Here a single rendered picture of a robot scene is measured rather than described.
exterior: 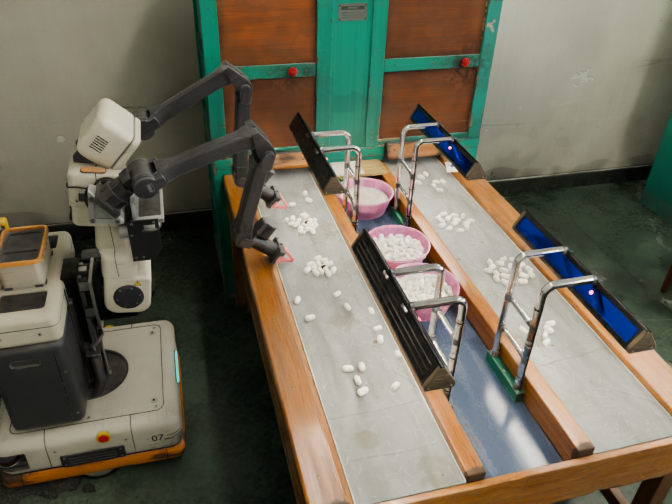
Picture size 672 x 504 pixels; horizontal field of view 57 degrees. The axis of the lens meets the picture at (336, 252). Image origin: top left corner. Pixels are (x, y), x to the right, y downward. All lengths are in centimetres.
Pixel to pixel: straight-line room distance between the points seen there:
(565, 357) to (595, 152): 292
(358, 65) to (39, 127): 182
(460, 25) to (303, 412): 197
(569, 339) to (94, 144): 165
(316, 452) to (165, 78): 248
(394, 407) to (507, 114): 284
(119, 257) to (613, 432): 165
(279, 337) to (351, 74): 139
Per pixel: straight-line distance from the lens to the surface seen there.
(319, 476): 168
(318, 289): 227
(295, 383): 188
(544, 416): 197
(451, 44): 309
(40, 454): 261
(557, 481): 189
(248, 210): 215
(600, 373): 215
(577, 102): 462
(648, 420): 207
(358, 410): 185
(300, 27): 284
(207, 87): 230
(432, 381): 149
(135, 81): 368
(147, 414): 252
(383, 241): 254
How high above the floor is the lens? 212
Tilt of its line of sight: 34 degrees down
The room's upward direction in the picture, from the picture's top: 2 degrees clockwise
